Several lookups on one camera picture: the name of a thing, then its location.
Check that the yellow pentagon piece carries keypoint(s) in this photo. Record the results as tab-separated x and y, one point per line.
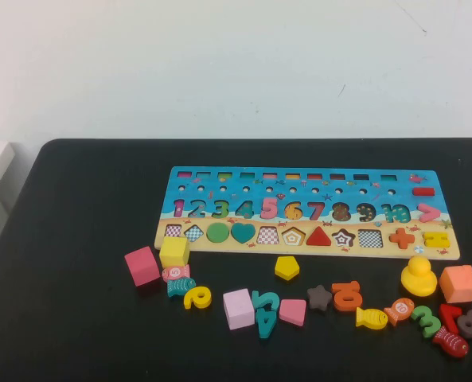
287	268

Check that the wooden number shape puzzle board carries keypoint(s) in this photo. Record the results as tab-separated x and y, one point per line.
251	195

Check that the teal heart piece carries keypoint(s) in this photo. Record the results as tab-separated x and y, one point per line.
243	232

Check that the pink number five piece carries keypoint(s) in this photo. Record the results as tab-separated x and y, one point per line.
271	215

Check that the green circle piece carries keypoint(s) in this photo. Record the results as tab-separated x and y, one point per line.
218	232

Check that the red triangle piece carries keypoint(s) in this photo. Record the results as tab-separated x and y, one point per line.
318	238

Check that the yellow number two piece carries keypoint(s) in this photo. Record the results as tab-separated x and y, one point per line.
201	298

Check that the teal number five piece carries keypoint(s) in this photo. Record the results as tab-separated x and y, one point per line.
271	298

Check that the pink trapezoid piece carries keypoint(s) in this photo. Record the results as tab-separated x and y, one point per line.
293	312

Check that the brown star piece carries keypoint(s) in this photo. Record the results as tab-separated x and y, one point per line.
319	298

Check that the teal number four piece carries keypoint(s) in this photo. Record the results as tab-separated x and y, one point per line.
266	324

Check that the orange number ten piece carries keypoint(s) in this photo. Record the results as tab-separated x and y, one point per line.
341	300

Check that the orange plus sign piece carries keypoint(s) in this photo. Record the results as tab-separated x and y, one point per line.
402	238

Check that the red minus bar piece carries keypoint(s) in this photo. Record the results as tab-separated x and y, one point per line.
423	192

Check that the pink greater-than sign piece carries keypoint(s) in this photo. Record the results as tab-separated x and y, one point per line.
434	213

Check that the yellow equals sign piece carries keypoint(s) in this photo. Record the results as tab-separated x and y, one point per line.
434	235

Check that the green number three piece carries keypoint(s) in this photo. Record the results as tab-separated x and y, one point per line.
430	324

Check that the red number seven piece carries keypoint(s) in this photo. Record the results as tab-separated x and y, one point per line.
449	314

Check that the yellow wooden cube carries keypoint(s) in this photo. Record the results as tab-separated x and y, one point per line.
173	250

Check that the pink wooden fish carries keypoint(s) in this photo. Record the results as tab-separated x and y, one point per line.
175	273

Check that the teal wooden fish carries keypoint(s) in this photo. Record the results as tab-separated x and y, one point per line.
180	286

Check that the light pink wooden cube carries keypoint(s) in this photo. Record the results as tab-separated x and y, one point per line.
238	308

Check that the rose pink wooden cube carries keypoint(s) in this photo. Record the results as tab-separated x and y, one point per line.
142	266

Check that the yellow wooden fish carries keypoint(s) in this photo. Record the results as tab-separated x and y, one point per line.
371	318

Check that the orange wooden fish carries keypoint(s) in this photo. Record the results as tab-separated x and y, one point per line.
399	310

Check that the yellow duck toy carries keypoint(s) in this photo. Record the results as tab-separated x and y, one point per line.
418	278

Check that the orange wooden cube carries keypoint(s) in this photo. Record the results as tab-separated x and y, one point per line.
459	284

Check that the red wooden fish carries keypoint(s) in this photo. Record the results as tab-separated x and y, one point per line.
452	343

